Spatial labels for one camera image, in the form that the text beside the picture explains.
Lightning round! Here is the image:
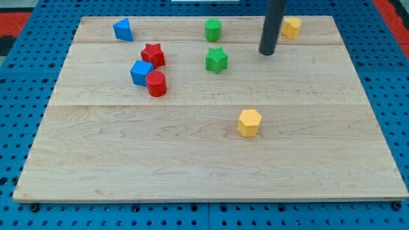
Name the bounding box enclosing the green star block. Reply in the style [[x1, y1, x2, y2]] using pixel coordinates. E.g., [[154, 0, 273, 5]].
[[205, 47, 228, 74]]

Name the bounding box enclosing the blue cube block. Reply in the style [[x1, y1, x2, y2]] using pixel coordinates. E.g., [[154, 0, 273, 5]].
[[130, 60, 153, 87]]

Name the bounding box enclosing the red star block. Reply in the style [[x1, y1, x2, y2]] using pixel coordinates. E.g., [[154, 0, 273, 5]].
[[141, 43, 166, 70]]

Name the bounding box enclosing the wooden board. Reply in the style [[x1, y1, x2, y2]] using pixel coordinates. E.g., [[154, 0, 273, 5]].
[[13, 16, 408, 204]]

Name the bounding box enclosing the yellow hexagon block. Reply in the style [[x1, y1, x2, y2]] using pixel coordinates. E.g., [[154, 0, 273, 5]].
[[237, 109, 262, 137]]

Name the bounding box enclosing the red cylinder block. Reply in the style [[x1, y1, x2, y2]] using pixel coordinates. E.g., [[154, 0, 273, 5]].
[[145, 70, 167, 97]]

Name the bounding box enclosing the green cylinder block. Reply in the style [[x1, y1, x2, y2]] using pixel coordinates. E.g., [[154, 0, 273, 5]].
[[204, 19, 222, 42]]

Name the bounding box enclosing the blue triangle block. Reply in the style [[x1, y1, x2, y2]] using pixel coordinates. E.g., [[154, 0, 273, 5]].
[[113, 18, 133, 42]]

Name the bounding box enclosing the yellow heart block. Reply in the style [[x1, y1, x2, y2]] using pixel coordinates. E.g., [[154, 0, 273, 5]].
[[281, 17, 302, 40]]

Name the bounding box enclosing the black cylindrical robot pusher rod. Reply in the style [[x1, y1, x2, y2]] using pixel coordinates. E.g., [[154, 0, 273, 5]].
[[259, 0, 287, 56]]

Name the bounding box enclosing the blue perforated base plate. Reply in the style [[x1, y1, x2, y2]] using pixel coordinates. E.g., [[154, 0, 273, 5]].
[[1, 0, 408, 229]]

